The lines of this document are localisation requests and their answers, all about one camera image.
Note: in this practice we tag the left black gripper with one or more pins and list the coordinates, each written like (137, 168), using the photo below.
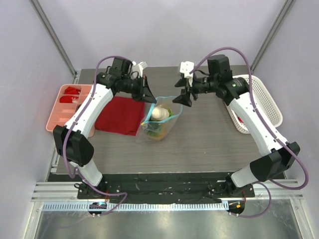
(144, 93)

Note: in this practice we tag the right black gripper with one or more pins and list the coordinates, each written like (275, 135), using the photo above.
(187, 88)

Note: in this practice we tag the clear zip top bag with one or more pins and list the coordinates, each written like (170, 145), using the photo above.
(163, 102)

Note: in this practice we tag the white toy radish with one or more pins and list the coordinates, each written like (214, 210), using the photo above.
(159, 114)

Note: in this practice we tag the toy pineapple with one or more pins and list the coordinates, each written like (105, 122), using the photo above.
(156, 130)

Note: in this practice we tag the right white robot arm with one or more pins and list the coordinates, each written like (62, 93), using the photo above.
(275, 151)

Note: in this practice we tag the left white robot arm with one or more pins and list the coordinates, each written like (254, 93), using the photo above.
(71, 139)

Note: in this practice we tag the red folded cloth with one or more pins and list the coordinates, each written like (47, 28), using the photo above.
(121, 115)

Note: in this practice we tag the red item in tray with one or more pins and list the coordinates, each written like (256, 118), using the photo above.
(72, 91)
(68, 99)

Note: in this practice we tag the pink compartment tray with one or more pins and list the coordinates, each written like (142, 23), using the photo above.
(61, 113)

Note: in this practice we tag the white plastic basket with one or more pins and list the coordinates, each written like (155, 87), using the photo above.
(263, 98)

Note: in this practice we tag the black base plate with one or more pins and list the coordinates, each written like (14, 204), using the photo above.
(166, 188)

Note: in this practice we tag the white slotted cable duct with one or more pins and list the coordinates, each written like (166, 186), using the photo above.
(97, 206)

